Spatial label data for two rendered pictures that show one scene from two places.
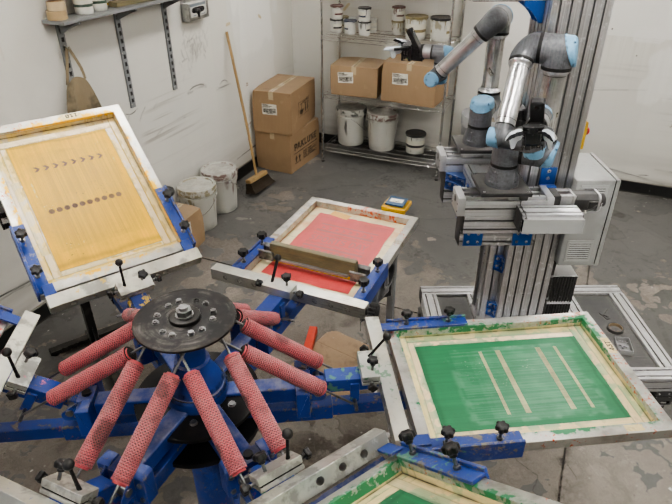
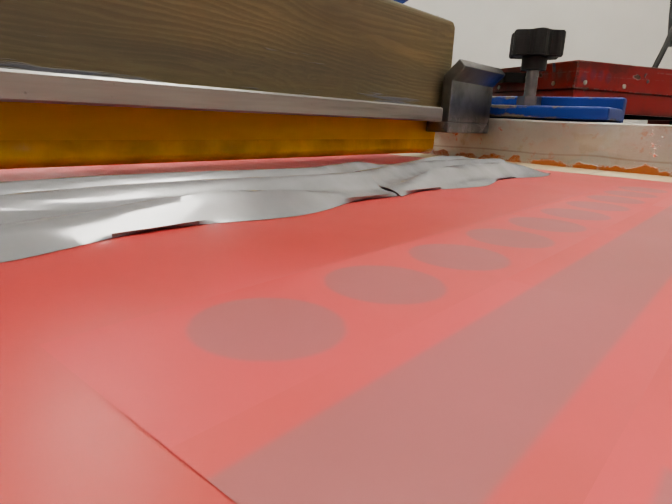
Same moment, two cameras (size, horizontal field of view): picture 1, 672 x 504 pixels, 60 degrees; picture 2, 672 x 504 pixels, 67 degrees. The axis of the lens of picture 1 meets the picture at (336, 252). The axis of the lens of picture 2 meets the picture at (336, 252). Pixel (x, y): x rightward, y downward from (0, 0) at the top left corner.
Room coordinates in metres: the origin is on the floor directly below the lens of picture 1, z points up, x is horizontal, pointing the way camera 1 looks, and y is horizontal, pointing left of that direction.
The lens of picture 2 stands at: (2.26, -0.15, 0.98)
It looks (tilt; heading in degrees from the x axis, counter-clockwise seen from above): 15 degrees down; 106
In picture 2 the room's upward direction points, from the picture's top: 3 degrees clockwise
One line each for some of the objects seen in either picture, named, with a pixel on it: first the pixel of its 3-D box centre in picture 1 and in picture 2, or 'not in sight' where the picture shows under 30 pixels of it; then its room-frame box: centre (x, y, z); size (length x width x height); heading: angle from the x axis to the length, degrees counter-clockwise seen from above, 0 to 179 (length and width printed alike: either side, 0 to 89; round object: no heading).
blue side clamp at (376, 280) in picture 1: (370, 286); not in sight; (1.99, -0.14, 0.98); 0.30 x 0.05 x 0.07; 156
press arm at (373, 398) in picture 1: (388, 401); not in sight; (1.42, -0.18, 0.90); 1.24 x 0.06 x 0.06; 96
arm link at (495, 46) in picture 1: (492, 62); not in sight; (3.01, -0.79, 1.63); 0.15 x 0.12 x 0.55; 155
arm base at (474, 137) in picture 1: (478, 133); not in sight; (2.88, -0.73, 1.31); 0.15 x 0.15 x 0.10
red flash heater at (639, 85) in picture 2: not in sight; (602, 97); (2.50, 1.28, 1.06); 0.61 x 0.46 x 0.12; 36
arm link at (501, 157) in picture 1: (508, 147); not in sight; (2.39, -0.74, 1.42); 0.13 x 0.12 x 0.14; 66
